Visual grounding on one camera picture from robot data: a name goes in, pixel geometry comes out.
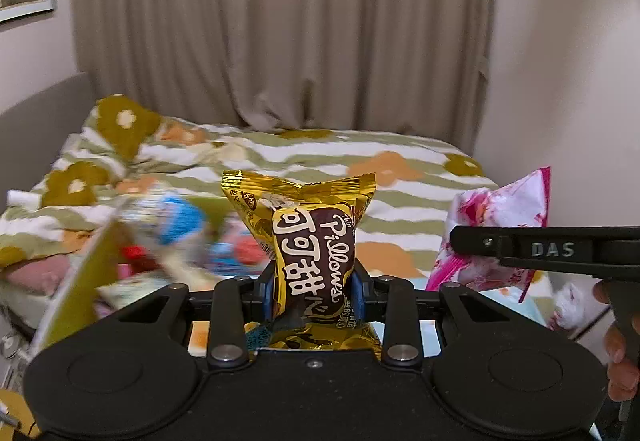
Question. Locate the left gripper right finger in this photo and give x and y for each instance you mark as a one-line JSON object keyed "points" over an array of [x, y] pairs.
{"points": [[357, 292]]}

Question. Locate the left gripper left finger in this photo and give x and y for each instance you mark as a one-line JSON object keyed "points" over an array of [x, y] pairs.
{"points": [[265, 284]]}

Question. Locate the gold Pillows snack bag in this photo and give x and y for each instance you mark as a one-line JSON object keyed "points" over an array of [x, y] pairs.
{"points": [[309, 232]]}

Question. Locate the blue shrimp cracker bag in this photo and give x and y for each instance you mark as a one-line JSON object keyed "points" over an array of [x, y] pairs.
{"points": [[235, 251]]}

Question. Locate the red cartoon snack bag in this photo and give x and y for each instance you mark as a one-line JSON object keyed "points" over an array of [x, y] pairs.
{"points": [[138, 259]]}

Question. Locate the person's right hand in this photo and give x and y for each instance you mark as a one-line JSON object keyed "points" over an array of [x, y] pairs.
{"points": [[623, 374]]}

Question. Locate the white round tray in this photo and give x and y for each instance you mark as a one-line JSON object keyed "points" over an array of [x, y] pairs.
{"points": [[575, 311]]}

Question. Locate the light blue daisy cloth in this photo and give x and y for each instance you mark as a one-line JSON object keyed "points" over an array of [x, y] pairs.
{"points": [[537, 305]]}

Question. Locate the white blue puffed snack bag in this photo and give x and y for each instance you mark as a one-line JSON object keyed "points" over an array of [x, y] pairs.
{"points": [[162, 219]]}

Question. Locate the green storage box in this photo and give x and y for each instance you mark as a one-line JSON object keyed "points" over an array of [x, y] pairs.
{"points": [[72, 306]]}

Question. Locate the beige curtain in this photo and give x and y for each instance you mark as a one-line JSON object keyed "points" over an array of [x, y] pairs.
{"points": [[407, 66]]}

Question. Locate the grey headboard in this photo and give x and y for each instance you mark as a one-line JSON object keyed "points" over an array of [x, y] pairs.
{"points": [[34, 131]]}

